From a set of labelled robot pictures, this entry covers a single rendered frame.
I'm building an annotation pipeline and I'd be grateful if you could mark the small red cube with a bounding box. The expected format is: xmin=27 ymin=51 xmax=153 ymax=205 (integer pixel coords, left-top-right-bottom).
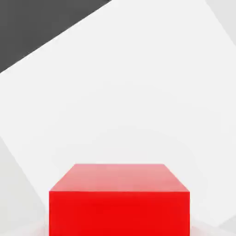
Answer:
xmin=48 ymin=163 xmax=191 ymax=236

